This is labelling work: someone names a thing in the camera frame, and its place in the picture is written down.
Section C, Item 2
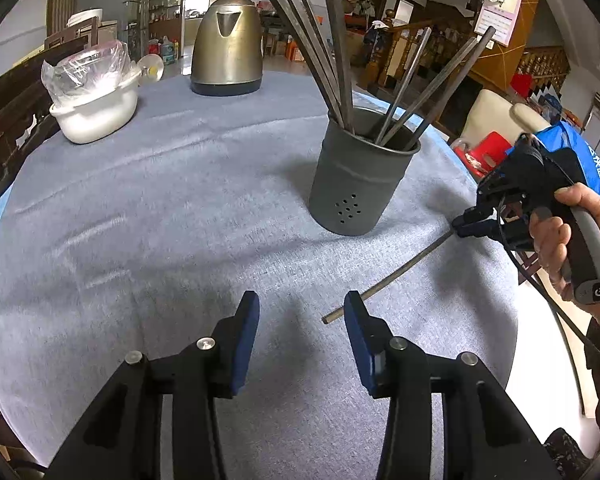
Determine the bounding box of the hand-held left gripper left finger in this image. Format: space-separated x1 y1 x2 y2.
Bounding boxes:
45 290 261 480

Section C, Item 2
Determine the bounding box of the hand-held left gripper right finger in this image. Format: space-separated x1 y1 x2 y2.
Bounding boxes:
343 290 561 480

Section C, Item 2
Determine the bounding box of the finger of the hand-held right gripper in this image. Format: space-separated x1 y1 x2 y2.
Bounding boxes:
452 206 507 240

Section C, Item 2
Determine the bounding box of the long dark metal chopstick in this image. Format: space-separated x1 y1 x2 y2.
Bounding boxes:
321 230 459 324

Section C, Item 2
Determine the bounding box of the grey perforated utensil holder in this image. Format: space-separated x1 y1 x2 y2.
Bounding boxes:
308 105 422 236

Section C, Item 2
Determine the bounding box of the bunch of dark chopsticks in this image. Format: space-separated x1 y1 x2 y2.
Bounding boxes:
250 0 497 154

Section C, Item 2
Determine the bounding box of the person's right hand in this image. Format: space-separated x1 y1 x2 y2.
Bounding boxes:
529 182 600 329

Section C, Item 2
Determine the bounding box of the red plastic chair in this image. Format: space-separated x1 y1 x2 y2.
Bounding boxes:
452 130 512 179

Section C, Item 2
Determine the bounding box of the cream upholstered chair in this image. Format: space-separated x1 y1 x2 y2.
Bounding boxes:
462 88 552 147

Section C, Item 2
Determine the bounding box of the grey tablecloth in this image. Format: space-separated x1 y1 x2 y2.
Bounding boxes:
0 70 524 467

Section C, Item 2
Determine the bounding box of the wooden staircase railing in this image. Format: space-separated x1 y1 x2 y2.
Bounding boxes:
364 6 482 92

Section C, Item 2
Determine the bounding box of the white plastic bowl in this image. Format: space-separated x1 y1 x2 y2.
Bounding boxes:
48 67 140 145

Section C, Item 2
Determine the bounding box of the gold electric kettle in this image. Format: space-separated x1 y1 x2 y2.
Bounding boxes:
189 0 265 97

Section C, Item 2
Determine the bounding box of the clear plastic bag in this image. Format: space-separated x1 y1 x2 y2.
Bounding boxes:
40 39 142 111

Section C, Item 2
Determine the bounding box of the carved dark wooden sideboard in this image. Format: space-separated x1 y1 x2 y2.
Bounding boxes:
0 62 57 207

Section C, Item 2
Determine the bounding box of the dark wooden chair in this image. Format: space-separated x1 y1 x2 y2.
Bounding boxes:
44 17 104 55

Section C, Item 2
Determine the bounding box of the white rice cooker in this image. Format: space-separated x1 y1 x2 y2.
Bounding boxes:
67 8 104 27

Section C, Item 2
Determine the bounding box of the pink wall calendar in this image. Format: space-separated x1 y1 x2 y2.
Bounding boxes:
482 0 525 47

